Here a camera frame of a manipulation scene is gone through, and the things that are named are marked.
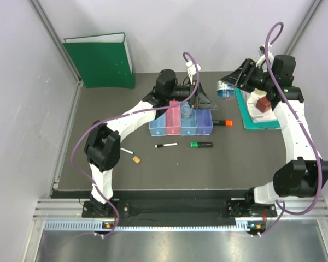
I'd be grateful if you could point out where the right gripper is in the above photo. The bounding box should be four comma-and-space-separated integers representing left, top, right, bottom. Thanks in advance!
221, 59, 274, 93

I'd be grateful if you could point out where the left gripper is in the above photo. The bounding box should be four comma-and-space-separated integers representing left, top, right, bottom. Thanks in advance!
166, 80, 218, 110

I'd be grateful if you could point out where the blue gel jar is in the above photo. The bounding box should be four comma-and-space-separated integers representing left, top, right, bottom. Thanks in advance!
217, 80, 235, 100

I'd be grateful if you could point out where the clear paperclip jar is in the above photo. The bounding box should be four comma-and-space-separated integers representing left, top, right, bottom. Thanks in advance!
180, 103, 194, 119

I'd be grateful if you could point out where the light blue drawer box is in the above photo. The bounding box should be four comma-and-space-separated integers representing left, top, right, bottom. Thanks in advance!
181, 110, 197, 136

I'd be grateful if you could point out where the pink drawer box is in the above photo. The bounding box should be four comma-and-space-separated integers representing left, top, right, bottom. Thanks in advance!
165, 101, 182, 136

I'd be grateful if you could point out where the blue end drawer box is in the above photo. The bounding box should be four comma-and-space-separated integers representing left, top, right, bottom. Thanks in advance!
149, 114, 166, 136

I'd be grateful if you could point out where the purple drawer box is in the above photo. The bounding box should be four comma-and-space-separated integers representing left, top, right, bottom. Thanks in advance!
196, 110, 213, 136

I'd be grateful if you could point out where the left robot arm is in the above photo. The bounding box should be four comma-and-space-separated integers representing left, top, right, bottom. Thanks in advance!
84, 69, 218, 217

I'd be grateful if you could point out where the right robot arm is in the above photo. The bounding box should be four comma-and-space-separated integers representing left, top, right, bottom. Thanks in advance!
221, 55, 328, 216

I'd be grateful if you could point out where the orange highlighter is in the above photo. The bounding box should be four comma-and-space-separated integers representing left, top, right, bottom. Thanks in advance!
212, 120, 233, 126

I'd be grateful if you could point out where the red brown box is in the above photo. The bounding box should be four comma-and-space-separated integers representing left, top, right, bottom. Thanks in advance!
256, 97, 271, 113

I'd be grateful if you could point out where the green highlighter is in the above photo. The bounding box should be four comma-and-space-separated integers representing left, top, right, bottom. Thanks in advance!
190, 142, 213, 148

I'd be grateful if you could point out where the teal tray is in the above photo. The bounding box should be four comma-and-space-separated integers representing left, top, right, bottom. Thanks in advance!
235, 89, 280, 130

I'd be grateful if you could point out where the black white marker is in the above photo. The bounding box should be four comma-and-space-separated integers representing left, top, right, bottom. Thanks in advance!
155, 142, 178, 148

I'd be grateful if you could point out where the small yellow eraser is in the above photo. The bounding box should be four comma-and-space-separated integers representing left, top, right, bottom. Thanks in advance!
133, 156, 140, 164

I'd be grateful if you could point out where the blue white pen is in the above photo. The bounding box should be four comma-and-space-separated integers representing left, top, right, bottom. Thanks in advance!
121, 147, 134, 155

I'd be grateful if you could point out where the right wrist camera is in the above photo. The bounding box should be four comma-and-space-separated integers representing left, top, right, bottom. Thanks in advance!
256, 44, 274, 72

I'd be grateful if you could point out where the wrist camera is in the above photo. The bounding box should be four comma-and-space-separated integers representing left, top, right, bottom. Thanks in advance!
186, 61, 201, 83
256, 44, 274, 72

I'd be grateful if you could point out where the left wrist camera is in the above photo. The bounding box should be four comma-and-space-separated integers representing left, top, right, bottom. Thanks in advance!
186, 61, 201, 83

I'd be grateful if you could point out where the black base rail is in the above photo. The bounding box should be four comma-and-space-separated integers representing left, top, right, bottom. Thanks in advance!
81, 198, 277, 227

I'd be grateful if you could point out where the green ring binder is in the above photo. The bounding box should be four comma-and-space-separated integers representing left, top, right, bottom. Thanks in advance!
63, 32, 136, 89

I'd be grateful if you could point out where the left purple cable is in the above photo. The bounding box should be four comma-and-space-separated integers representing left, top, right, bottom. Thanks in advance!
72, 52, 200, 238

